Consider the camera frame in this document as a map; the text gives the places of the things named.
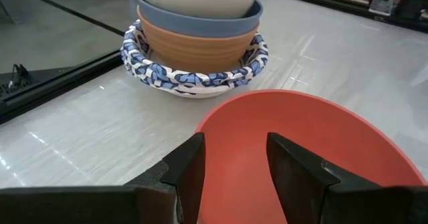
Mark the silver metal clamp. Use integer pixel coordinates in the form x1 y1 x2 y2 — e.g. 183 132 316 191
368 0 396 17

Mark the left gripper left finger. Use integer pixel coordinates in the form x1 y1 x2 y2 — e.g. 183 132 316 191
125 132 207 224

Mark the orange bowl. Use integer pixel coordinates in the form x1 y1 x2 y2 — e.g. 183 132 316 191
136 6 260 74

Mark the blue patterned paper bowl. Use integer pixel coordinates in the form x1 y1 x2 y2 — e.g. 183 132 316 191
132 60 255 100
120 19 270 94

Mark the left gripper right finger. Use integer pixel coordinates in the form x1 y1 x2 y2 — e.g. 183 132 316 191
267 132 382 224

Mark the cream white bowl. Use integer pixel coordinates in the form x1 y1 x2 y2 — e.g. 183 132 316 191
135 0 263 19

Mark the red bowl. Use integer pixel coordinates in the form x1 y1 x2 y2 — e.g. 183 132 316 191
195 89 428 224

